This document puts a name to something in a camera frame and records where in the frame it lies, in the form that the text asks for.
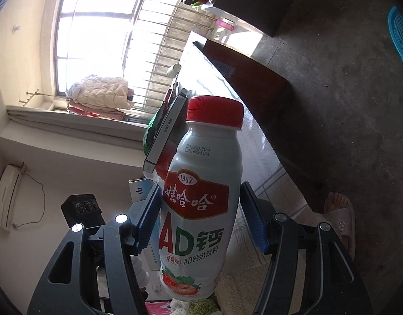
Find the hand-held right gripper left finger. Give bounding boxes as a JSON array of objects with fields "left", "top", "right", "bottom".
[{"left": 27, "top": 184, "right": 163, "bottom": 315}]

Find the flat white box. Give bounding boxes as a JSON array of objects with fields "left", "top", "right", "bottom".
[{"left": 143, "top": 88, "right": 189, "bottom": 174}]

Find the window railing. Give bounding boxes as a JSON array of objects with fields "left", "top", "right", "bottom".
[{"left": 123, "top": 0, "right": 222, "bottom": 106}]

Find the white printed carton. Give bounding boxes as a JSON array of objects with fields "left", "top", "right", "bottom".
[{"left": 128, "top": 178, "right": 158, "bottom": 206}]

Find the pink slipper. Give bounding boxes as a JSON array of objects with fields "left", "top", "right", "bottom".
[{"left": 323, "top": 197, "right": 356, "bottom": 263}]

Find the white bottle red label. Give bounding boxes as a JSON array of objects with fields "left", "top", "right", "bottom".
[{"left": 159, "top": 95, "right": 245, "bottom": 301}]

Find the shiny green snack bag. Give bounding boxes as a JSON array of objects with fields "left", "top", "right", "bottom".
[{"left": 142, "top": 103, "right": 171, "bottom": 156}]

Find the person's foot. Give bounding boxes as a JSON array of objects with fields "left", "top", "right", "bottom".
[{"left": 326, "top": 192, "right": 351, "bottom": 215}]

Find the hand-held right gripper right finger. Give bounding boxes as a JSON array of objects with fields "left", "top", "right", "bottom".
[{"left": 240, "top": 181, "right": 374, "bottom": 315}]

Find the white air conditioner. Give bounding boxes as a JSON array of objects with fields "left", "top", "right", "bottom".
[{"left": 0, "top": 165, "right": 25, "bottom": 228}]

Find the dark cabinet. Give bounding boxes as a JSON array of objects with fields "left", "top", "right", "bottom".
[{"left": 213, "top": 0, "right": 302, "bottom": 38}]

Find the dark wooden table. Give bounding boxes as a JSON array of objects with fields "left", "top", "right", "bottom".
[{"left": 192, "top": 38, "right": 322, "bottom": 212}]

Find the blue plastic basket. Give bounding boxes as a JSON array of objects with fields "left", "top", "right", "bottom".
[{"left": 387, "top": 6, "right": 403, "bottom": 94}]

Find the pink printed bag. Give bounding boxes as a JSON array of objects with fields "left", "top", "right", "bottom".
[{"left": 146, "top": 302, "right": 172, "bottom": 315}]

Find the pale quilt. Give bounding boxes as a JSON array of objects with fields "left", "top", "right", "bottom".
[{"left": 67, "top": 75, "right": 135, "bottom": 112}]

